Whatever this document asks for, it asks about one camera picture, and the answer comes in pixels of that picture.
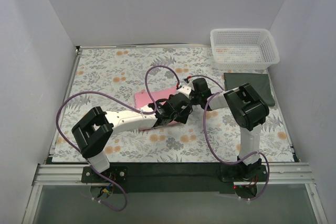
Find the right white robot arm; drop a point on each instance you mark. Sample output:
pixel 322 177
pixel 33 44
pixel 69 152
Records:
pixel 249 111

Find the white plastic basket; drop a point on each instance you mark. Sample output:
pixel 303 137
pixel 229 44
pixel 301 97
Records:
pixel 244 48

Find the aluminium table frame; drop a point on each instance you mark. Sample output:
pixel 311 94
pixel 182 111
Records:
pixel 58 195

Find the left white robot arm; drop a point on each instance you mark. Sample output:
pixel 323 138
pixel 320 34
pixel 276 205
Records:
pixel 94 130

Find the pink t shirt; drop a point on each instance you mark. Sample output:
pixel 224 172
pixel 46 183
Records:
pixel 142 99

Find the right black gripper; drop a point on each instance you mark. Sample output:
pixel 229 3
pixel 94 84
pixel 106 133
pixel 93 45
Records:
pixel 201 91

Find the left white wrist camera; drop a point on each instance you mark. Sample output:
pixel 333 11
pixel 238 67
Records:
pixel 185 90

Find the folded dark green t shirt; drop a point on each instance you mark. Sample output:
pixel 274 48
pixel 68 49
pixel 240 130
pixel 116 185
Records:
pixel 260 82

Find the floral patterned table mat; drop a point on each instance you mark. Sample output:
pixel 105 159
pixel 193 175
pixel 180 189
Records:
pixel 106 77

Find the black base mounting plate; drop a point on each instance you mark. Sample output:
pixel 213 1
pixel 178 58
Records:
pixel 176 177

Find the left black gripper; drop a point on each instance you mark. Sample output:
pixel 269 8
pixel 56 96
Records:
pixel 184 112

